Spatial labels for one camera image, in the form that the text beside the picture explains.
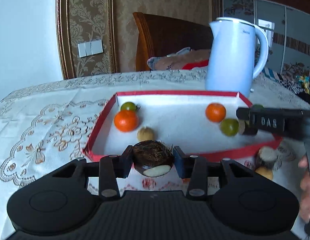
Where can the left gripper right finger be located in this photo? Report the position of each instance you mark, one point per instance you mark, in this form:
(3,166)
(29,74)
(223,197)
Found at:
(192,167)

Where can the small tan longan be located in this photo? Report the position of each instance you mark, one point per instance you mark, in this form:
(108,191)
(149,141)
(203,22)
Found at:
(145,134)

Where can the white wall switch panel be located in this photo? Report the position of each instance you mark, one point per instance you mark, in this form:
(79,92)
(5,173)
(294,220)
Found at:
(90,48)

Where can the floral lace tablecloth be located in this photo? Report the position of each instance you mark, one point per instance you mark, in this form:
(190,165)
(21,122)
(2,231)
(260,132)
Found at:
(46,126)

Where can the white electric kettle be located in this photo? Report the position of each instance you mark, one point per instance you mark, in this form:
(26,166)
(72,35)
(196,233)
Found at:
(238,55)

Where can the sliding glass wardrobe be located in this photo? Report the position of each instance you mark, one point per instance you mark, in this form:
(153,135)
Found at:
(287,30)

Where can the patterned pillow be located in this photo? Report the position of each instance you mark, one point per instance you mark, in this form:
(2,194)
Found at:
(185,59)

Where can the red shallow box tray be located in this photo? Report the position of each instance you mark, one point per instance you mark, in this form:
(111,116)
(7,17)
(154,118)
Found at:
(178,119)

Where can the small orange tangerine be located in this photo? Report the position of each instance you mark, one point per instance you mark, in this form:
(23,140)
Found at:
(126,121)

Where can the striped colourful bedding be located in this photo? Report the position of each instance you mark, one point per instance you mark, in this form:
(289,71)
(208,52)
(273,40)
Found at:
(272,76)

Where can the person right hand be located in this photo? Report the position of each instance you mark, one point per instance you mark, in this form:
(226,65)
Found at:
(305,187)

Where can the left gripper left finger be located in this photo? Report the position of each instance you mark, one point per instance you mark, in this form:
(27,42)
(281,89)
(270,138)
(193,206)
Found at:
(112,167)

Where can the dark clothes pile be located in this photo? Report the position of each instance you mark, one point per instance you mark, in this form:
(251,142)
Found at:
(304,82)

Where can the green cucumber piece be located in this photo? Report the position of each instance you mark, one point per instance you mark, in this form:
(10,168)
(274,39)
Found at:
(257,106)

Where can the dark sugarcane piece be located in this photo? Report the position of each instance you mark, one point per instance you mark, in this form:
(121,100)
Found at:
(266,157)
(246,129)

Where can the large orange tangerine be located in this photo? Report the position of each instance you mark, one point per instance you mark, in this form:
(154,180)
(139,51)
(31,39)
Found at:
(215,112)

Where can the green tomato with stem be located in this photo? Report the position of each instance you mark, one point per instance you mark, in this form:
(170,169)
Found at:
(129,106)

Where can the dark water chestnut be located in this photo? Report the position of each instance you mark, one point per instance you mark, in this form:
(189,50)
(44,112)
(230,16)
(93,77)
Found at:
(152,158)

